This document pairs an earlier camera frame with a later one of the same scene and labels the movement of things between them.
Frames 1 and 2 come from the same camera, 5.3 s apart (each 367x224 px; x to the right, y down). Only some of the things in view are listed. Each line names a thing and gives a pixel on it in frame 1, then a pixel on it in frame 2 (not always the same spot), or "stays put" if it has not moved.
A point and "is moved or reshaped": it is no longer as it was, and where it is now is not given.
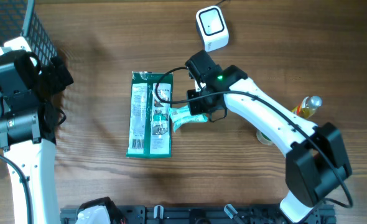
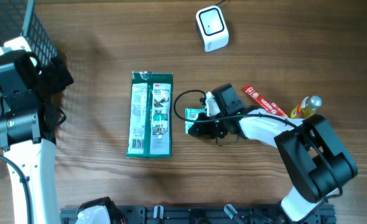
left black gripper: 58,84 stays put
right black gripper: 196,109 to 203,130
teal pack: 183,114 is moved or reshaped
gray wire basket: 8,20 stays put
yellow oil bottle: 307,107 stays put
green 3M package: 149,134 stays put
